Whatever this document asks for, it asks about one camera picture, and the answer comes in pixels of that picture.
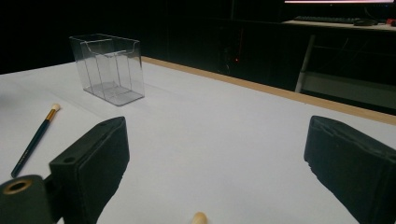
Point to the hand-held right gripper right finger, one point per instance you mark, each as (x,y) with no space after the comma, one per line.
(355,161)

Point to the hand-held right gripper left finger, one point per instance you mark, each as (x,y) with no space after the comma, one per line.
(90,174)

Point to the small red object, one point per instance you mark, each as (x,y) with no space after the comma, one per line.
(391,22)

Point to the white table sheet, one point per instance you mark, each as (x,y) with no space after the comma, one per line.
(202,140)

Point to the black keyboard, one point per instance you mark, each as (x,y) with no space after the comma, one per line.
(327,19)

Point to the clear plastic organizer box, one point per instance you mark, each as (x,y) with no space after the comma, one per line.
(109,71)

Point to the wooden table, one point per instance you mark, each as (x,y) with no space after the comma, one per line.
(280,91)

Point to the black computer mouse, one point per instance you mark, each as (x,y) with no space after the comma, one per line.
(365,22)

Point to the computer monitor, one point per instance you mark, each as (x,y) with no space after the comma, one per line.
(339,1)

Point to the dark computer tower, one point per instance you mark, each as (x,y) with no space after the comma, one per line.
(232,49)

